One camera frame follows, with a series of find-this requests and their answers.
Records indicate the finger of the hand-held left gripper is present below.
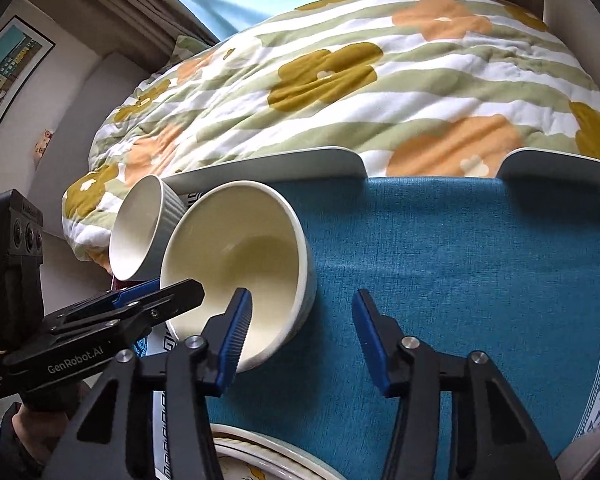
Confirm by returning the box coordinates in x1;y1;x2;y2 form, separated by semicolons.
54;278;161;322
124;279;206;327

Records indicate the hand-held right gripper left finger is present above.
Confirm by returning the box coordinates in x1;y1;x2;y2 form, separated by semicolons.
42;287;253;480

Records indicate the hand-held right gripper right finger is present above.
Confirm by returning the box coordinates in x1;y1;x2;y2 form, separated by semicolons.
351;288;561;480

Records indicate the white ribbed bowl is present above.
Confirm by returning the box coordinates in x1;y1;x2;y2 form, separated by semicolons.
108;174;191;284

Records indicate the cream round bowl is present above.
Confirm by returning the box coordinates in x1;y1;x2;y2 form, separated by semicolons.
159;180;317;374

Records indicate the white plate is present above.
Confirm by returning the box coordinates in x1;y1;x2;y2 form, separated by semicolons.
207;422;351;480

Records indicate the cartoon print plate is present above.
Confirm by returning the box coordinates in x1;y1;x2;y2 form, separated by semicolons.
214;437;305;480

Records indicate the person's left hand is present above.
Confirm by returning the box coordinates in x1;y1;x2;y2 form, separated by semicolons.
2;385;89;462

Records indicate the blue patterned tablecloth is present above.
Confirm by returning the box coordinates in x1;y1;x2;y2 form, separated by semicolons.
135;175;600;480

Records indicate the white tray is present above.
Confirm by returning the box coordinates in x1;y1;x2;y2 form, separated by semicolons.
164;145;600;197

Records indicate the small plush toy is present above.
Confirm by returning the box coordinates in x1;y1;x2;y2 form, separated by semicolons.
34;129;55;160

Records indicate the grey headboard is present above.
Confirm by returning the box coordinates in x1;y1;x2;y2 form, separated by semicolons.
45;51;148;241

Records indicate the framed house picture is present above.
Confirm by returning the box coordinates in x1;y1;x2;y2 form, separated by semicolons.
0;14;57;165

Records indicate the green striped pillow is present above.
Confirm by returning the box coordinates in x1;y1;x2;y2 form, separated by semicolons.
171;35;217;63

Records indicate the floral striped blanket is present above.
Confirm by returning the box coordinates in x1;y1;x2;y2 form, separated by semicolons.
62;0;600;266

